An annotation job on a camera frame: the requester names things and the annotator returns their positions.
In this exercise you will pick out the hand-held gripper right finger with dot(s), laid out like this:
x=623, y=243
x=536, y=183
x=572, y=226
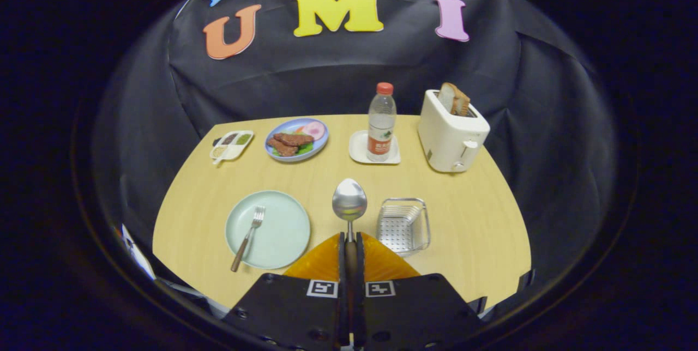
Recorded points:
x=414, y=313

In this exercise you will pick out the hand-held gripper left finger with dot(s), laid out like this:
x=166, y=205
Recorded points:
x=289, y=313

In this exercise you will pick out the light green plate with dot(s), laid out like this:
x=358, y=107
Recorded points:
x=281, y=231

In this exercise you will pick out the brown meat strip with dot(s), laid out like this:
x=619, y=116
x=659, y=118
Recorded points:
x=294, y=138
x=282, y=148

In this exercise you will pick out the blue plate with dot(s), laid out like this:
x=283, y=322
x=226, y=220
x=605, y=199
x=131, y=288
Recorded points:
x=322, y=146

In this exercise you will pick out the white square coaster tray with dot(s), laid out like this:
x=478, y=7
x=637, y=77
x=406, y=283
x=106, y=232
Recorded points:
x=357, y=152

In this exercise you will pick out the white toaster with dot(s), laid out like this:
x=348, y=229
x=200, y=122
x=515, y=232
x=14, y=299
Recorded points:
x=447, y=141

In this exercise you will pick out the white divided seasoning tray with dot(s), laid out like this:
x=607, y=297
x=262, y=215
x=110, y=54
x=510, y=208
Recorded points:
x=232, y=146

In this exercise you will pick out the pink ham slice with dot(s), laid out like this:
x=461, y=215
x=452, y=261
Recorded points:
x=314, y=130

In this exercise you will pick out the clear bottle with red cap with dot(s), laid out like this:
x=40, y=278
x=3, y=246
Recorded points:
x=381, y=122

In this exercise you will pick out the browned toast slice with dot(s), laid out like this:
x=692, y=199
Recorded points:
x=462, y=104

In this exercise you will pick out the light bread slice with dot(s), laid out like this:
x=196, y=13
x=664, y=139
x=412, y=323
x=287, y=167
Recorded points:
x=446, y=97

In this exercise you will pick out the black backdrop cloth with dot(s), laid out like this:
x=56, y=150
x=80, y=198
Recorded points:
x=327, y=78

